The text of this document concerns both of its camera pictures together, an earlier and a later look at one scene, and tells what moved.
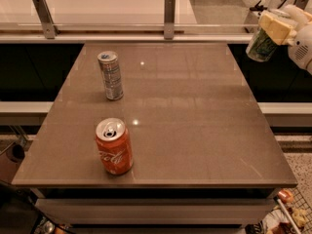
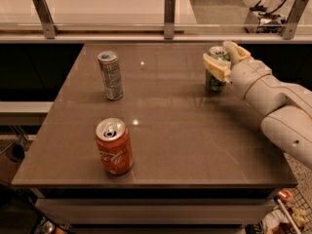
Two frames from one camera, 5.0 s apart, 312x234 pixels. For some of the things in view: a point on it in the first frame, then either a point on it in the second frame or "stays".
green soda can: x=260 y=46 to x=213 y=83
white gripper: x=301 y=46 to x=248 y=77
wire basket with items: x=290 y=214 stays
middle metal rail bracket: x=169 y=17 stays
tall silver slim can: x=111 y=75 stays
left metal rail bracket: x=45 y=16 stays
